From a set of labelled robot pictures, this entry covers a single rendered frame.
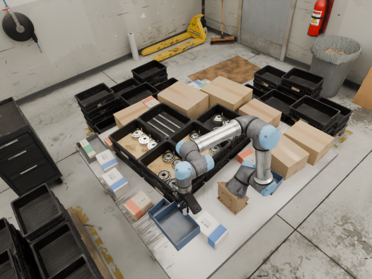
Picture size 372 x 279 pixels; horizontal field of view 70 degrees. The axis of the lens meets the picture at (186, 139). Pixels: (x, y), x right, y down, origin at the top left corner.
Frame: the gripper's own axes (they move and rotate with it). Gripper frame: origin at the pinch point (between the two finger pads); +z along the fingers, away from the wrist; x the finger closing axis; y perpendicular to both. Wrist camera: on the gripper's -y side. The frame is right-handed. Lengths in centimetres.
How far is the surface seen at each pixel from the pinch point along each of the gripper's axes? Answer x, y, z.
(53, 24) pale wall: -45, 382, 13
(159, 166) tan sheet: -19, 59, 28
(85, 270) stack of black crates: 58, 43, 68
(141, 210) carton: 9, 41, 38
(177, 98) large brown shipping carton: -75, 111, 17
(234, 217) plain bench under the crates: -38, -2, 40
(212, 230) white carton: -17.2, -3.1, 32.4
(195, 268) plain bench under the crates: 3.3, -10.7, 42.8
